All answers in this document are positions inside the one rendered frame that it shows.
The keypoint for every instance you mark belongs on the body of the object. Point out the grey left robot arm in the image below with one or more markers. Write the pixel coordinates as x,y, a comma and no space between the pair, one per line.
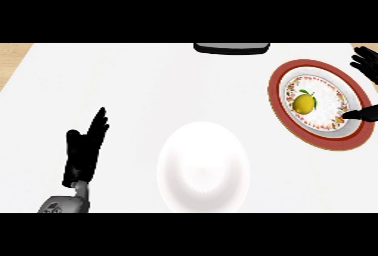
71,201

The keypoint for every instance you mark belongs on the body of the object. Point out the red-rimmed patterned plate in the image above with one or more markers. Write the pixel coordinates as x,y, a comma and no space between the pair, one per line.
319,103

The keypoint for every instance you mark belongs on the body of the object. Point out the plain white plate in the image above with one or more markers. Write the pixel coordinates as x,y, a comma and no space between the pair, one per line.
203,168

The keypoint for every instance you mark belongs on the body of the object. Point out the yellow lemon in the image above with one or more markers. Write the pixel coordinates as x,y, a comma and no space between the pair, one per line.
303,103

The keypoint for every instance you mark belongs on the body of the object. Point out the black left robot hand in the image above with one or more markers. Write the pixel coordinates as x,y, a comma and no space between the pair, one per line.
83,156

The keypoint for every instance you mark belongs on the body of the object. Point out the dark grey appliance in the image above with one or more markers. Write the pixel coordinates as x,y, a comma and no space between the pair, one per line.
231,48

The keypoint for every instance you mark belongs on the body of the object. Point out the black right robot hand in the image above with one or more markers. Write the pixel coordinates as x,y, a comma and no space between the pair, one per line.
367,63

